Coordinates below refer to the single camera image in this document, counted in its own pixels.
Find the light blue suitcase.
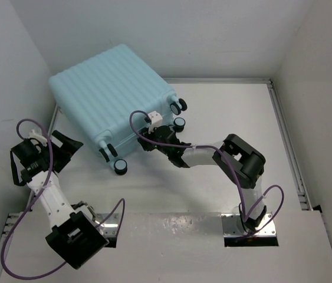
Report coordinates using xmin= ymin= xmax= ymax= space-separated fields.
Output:
xmin=48 ymin=44 xmax=179 ymax=166

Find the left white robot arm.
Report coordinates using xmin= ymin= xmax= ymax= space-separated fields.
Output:
xmin=10 ymin=130 xmax=108 ymax=269

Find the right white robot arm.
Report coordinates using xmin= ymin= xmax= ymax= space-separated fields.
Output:
xmin=136 ymin=126 xmax=267 ymax=232

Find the suitcase wheel front left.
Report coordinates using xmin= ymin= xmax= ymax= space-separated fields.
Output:
xmin=173 ymin=117 xmax=186 ymax=133

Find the suitcase wheel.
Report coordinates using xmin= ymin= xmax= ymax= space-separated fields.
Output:
xmin=98 ymin=143 xmax=118 ymax=163
xmin=113 ymin=159 xmax=128 ymax=176
xmin=173 ymin=117 xmax=186 ymax=133
xmin=170 ymin=98 xmax=188 ymax=116

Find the suitcase wheel front right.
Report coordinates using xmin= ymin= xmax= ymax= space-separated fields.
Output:
xmin=170 ymin=98 xmax=188 ymax=116

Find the suitcase wheel far left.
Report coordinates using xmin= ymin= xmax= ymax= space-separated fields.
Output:
xmin=98 ymin=143 xmax=118 ymax=163

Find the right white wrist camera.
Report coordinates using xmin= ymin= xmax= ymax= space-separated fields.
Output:
xmin=147 ymin=111 xmax=163 ymax=133

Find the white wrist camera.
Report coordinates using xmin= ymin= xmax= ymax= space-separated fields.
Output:
xmin=28 ymin=129 xmax=48 ymax=146
xmin=147 ymin=111 xmax=163 ymax=133

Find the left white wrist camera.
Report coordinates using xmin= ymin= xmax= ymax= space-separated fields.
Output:
xmin=28 ymin=129 xmax=48 ymax=146

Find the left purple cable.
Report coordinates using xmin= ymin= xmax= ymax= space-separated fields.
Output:
xmin=0 ymin=119 xmax=126 ymax=279

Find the purple cable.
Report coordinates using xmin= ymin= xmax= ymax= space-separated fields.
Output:
xmin=0 ymin=119 xmax=126 ymax=279
xmin=129 ymin=110 xmax=285 ymax=236

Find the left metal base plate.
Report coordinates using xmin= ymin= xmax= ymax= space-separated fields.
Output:
xmin=93 ymin=213 xmax=120 ymax=238

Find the metal base plate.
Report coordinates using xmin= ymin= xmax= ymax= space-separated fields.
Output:
xmin=221 ymin=213 xmax=277 ymax=238
xmin=93 ymin=213 xmax=120 ymax=238

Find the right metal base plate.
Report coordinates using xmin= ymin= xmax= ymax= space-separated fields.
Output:
xmin=221 ymin=213 xmax=277 ymax=238

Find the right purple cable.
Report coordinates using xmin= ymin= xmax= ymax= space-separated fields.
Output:
xmin=129 ymin=110 xmax=285 ymax=236

